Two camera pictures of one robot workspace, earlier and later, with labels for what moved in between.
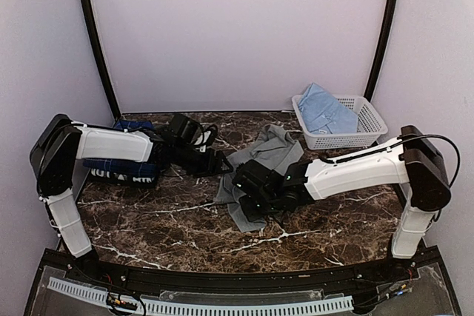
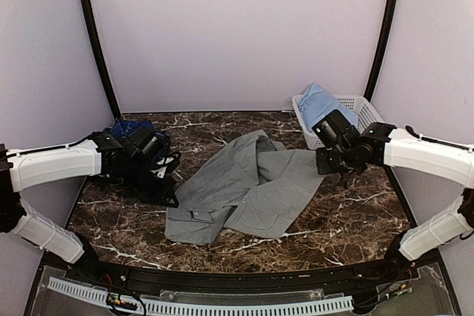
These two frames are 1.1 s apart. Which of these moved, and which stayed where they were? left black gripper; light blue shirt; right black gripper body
Moved: right black gripper body; left black gripper
Stayed: light blue shirt
